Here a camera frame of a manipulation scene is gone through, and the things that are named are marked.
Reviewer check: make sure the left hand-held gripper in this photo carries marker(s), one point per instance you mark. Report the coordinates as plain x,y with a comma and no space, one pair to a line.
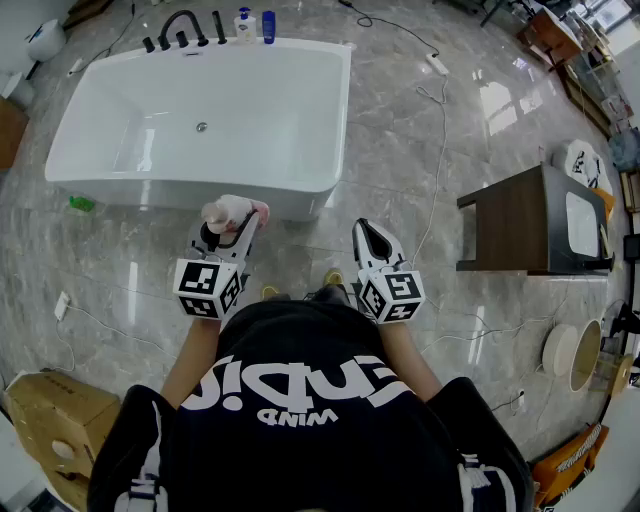
205,282

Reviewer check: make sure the person's yellow shoe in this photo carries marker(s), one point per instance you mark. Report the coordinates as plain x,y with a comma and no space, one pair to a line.
333,277
269,292

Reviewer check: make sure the black handheld shower wand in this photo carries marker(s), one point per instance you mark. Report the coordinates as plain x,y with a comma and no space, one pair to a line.
219,27

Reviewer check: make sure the person's right yellow shoe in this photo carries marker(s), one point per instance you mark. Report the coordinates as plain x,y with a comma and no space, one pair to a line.
333,277

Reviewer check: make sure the white bag with black print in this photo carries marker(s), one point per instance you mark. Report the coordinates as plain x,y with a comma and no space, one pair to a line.
582,162

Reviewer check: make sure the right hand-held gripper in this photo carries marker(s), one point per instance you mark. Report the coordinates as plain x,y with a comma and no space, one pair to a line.
395,292

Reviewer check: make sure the dark wooden vanity cabinet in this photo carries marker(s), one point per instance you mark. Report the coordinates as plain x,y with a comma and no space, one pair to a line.
510,225

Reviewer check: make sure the person's right forearm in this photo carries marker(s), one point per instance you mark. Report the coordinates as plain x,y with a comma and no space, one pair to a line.
407,360

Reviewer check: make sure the person's left forearm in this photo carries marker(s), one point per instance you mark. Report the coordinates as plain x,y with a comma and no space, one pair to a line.
192,360

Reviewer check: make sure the white pump bottle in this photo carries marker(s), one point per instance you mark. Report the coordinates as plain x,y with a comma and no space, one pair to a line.
245,27

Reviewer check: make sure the black faucet knob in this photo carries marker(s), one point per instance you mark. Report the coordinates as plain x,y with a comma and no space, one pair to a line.
180,40
148,45

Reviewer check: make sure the white bathtub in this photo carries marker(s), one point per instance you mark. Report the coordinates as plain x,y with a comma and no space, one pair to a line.
225,90

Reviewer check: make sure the black curved bathtub faucet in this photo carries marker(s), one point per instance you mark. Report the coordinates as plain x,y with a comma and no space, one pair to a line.
172,22

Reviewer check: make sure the person's dark trousers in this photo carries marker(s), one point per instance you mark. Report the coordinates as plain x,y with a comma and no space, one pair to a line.
330,296

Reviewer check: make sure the blue bottle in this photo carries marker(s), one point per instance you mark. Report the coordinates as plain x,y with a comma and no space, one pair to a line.
268,27

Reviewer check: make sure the wooden shelf unit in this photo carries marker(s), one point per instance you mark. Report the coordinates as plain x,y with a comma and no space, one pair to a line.
575,50

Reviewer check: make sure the brown wooden board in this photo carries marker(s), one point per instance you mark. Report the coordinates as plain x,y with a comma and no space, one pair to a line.
11,132

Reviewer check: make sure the person's left yellow shoe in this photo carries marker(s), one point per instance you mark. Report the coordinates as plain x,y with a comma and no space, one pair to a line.
269,292

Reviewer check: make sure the white power strip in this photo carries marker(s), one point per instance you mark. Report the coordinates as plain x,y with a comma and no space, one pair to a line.
75,67
61,305
437,63

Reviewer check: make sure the blue plastic bag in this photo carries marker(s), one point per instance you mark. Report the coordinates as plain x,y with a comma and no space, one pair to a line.
625,150

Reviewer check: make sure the green plastic object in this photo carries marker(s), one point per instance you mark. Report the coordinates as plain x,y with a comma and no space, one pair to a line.
81,203

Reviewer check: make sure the person's black printed shirt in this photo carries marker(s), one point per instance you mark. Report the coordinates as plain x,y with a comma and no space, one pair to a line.
310,425

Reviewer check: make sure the cardboard box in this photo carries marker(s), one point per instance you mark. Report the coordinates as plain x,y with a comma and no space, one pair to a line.
55,420

